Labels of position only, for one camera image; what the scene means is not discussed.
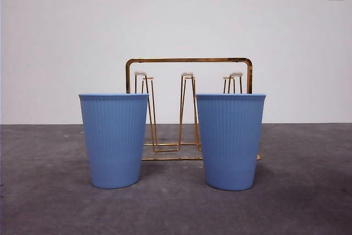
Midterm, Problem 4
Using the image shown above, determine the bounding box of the blue ribbed cup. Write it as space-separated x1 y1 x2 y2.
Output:
78 92 150 190
195 92 267 192

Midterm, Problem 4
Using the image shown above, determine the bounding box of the gold wire cup rack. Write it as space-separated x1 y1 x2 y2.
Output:
125 57 262 162

